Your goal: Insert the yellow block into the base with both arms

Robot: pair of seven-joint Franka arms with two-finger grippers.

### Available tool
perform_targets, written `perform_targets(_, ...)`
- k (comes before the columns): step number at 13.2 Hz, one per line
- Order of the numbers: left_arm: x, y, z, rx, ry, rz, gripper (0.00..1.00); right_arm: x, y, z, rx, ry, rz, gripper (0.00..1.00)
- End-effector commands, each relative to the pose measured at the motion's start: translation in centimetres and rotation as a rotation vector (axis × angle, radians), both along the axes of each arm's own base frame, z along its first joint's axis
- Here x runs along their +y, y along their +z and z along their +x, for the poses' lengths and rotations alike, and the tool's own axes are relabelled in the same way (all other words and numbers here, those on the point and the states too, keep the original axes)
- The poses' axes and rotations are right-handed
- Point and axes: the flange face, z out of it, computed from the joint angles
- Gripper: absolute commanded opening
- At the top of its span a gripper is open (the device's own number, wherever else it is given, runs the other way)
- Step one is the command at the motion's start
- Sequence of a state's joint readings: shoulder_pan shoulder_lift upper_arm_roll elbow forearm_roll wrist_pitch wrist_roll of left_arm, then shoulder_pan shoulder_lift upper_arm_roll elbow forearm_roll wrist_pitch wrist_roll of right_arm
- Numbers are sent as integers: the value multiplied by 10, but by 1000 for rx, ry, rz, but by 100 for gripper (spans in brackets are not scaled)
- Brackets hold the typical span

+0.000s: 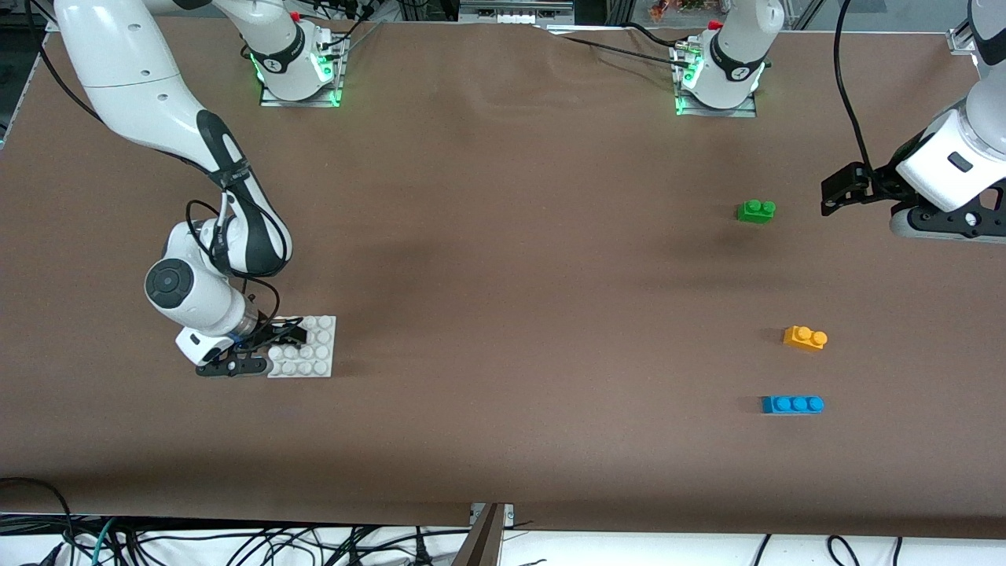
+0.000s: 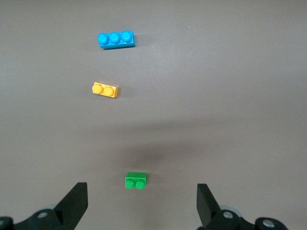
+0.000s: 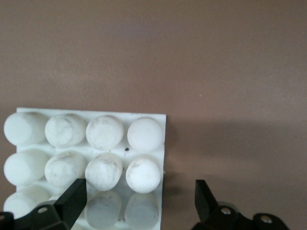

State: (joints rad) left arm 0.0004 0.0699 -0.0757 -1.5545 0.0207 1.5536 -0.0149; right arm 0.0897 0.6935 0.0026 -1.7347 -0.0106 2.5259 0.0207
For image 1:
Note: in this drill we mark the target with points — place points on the metal table edge bracket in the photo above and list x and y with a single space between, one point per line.
489 534

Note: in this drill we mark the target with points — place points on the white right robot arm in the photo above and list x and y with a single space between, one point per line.
134 71

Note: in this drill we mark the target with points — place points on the aluminium corner profile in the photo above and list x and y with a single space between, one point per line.
960 41

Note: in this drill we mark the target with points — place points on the blue three-stud block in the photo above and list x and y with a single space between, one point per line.
792 405

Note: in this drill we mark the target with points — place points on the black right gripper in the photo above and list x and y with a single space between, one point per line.
271 332

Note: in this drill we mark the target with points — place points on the yellow two-stud block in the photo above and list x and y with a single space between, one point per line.
805 337

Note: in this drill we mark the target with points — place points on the brown table cover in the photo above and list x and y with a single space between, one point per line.
503 409

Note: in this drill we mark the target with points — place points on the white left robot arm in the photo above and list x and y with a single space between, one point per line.
943 169

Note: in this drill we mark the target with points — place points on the aluminium frame rail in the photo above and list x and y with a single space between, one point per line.
515 11

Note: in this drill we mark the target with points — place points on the white studded base plate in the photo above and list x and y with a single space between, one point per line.
314 354

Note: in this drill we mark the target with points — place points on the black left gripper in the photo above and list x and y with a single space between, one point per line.
886 177

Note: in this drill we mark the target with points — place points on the green two-stud block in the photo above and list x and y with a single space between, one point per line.
756 211

